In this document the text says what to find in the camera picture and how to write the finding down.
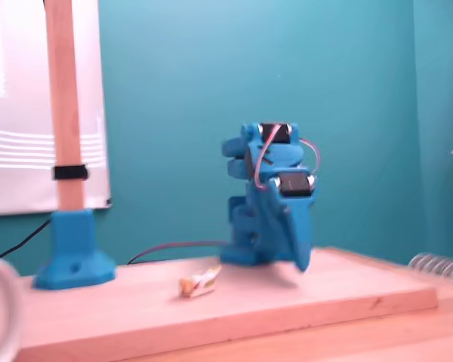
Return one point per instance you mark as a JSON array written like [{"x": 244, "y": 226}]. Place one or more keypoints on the wooden base board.
[{"x": 249, "y": 301}]

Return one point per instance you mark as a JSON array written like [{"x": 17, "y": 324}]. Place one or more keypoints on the wooden camera post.
[{"x": 66, "y": 113}]

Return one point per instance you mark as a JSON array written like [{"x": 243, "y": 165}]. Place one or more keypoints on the white caramel candy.
[{"x": 202, "y": 284}]

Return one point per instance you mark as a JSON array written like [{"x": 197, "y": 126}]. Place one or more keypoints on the blue post base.
[{"x": 73, "y": 245}]

